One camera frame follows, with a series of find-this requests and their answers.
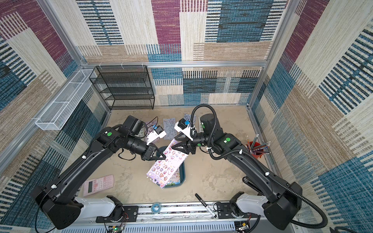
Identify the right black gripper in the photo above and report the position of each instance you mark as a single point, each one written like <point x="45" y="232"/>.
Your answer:
<point x="189" y="144"/>

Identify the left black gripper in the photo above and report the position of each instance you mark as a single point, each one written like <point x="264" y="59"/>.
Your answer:
<point x="151" y="152"/>

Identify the teal plastic storage box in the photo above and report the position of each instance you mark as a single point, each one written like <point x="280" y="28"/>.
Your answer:
<point x="170" y="172"/>

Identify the lilac character sticker sheet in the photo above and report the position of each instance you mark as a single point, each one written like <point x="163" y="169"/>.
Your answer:
<point x="162" y="171"/>

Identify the light blue sticker sheet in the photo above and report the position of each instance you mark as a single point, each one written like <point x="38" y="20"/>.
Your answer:
<point x="169" y="124"/>

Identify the pink purple sticker sheet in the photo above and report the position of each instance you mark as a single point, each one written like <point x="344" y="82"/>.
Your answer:
<point x="151" y="126"/>

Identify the penguin sticker sheet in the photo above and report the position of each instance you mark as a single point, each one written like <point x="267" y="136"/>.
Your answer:
<point x="188" y="117"/>

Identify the white green frog sticker sheet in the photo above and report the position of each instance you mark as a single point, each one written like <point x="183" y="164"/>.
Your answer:
<point x="200" y="124"/>

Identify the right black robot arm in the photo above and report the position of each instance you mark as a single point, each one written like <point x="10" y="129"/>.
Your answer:
<point x="278" y="201"/>

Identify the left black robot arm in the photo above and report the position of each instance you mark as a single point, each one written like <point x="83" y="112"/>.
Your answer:
<point x="57" y="199"/>

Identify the pink pastel sticker sheet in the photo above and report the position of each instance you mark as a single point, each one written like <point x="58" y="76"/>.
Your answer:
<point x="176" y="179"/>

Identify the blue tape roll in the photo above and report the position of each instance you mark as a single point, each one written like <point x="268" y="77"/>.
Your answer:
<point x="156" y="208"/>

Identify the black marker pen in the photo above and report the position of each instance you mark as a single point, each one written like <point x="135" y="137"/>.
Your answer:
<point x="213" y="214"/>

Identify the pink calculator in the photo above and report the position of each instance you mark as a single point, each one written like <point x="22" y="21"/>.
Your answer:
<point x="97" y="185"/>

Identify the red pencil cup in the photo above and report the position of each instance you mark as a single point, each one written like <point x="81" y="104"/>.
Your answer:
<point x="257" y="149"/>

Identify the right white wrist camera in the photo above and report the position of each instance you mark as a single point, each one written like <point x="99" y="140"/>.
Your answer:
<point x="184" y="128"/>

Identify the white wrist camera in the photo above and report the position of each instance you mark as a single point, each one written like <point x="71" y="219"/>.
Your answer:
<point x="184" y="128"/>
<point x="158" y="132"/>

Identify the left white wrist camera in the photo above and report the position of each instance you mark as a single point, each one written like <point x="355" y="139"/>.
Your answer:
<point x="158" y="132"/>

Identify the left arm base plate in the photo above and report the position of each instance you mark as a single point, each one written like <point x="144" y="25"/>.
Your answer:
<point x="129" y="214"/>

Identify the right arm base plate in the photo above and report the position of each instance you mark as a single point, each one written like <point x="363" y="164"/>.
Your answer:
<point x="224" y="212"/>

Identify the black wire mesh shelf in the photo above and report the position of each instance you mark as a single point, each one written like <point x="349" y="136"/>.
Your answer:
<point x="124" y="87"/>

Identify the white cable duct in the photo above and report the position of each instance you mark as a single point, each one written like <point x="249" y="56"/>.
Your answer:
<point x="186" y="227"/>

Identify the white wire mesh basket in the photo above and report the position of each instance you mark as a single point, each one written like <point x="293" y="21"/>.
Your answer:
<point x="59" y="111"/>

